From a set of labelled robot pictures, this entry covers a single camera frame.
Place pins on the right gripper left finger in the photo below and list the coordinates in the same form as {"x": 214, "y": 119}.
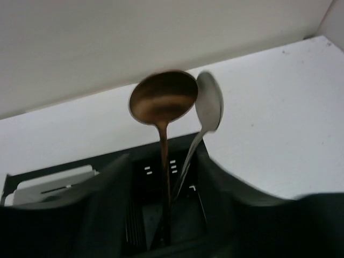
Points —
{"x": 86, "y": 220}

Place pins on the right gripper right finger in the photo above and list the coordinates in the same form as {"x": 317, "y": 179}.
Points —
{"x": 254, "y": 223}

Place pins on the silver spoon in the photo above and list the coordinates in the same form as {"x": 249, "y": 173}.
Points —
{"x": 209, "y": 108}

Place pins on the large copper spoon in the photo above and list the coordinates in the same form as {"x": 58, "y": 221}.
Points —
{"x": 158, "y": 100}

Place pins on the black utensil caddy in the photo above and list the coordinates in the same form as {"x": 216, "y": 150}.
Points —
{"x": 192, "y": 248}

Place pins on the white insert bin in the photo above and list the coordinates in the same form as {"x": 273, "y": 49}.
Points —
{"x": 37, "y": 189}

